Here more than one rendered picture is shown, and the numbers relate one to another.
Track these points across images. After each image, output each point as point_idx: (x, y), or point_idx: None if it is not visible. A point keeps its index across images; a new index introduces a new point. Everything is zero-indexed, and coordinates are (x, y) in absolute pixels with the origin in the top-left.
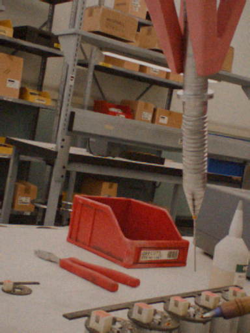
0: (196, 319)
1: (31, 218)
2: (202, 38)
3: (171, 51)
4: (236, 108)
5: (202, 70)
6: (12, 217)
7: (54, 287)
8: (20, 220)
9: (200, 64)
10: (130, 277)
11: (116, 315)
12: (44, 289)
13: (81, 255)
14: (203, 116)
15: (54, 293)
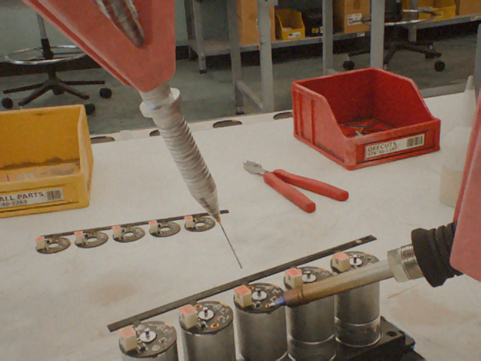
0: (257, 311)
1: (369, 39)
2: (113, 64)
3: (107, 67)
4: None
5: (139, 89)
6: (346, 41)
7: (243, 214)
8: (355, 44)
9: (132, 84)
10: (336, 190)
11: (295, 248)
12: (230, 218)
13: (300, 158)
14: (174, 126)
15: (239, 223)
